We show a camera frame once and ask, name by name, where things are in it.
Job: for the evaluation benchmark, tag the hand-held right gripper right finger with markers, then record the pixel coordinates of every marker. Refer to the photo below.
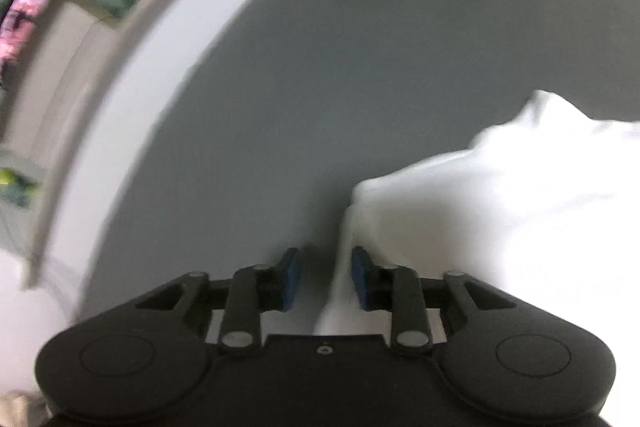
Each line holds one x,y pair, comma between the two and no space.
361,279

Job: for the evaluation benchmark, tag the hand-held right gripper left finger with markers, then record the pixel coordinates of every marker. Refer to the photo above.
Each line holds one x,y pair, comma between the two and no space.
291,279

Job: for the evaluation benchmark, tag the white shirt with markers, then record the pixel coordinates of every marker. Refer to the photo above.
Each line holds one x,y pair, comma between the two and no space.
500,207

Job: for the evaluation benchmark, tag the grey window sill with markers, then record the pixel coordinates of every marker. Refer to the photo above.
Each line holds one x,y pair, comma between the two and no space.
60,107

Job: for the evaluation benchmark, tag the lit monitor screen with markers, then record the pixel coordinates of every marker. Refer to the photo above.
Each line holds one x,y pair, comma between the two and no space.
25,17

